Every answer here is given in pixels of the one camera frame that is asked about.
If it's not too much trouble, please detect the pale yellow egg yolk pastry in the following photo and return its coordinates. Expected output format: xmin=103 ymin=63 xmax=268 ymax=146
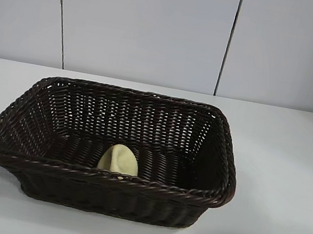
xmin=96 ymin=140 xmax=143 ymax=178

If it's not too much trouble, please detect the dark brown wicker basket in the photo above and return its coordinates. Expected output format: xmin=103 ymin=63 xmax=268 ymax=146
xmin=0 ymin=65 xmax=251 ymax=234

